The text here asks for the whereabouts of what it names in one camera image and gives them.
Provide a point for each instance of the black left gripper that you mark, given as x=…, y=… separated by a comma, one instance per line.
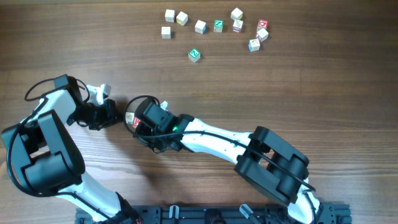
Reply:
x=111, y=114

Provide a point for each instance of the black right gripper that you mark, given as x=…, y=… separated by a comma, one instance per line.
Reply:
x=158, y=145

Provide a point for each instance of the red M wooden block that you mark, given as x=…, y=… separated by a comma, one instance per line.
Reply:
x=136, y=122

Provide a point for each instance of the teal picture wooden block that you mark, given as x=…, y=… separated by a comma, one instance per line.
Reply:
x=129, y=117

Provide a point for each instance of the green Z wooden block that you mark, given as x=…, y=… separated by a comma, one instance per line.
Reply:
x=194, y=55

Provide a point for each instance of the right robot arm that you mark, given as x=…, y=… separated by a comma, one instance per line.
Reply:
x=262, y=158

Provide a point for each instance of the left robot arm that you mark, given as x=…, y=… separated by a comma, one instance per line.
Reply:
x=43, y=160

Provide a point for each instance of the wooden block left lower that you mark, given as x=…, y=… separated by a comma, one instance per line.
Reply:
x=166, y=32

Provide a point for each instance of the blue edged wooden block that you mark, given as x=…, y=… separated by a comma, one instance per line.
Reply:
x=200, y=27

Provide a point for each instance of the yellow edged wooden block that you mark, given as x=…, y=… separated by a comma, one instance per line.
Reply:
x=182, y=18

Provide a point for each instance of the plain wooden block far left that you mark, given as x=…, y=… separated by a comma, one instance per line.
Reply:
x=169, y=15

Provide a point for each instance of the plain wooden block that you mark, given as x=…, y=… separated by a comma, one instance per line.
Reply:
x=236, y=14
x=169, y=15

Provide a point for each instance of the green N wooden block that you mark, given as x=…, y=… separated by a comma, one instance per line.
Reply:
x=218, y=26

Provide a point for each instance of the blue sided wooden block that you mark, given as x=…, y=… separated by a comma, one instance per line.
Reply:
x=254, y=45

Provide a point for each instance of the red edged picture block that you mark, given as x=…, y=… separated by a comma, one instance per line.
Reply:
x=237, y=26

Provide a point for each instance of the plain wooden block top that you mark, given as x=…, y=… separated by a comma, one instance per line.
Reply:
x=236, y=14

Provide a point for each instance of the red sided wooden block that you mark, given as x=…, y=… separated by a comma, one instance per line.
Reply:
x=262, y=35

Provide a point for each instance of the red O wooden block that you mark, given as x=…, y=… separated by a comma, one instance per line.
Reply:
x=262, y=24

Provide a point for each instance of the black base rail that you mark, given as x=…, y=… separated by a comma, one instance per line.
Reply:
x=327, y=214

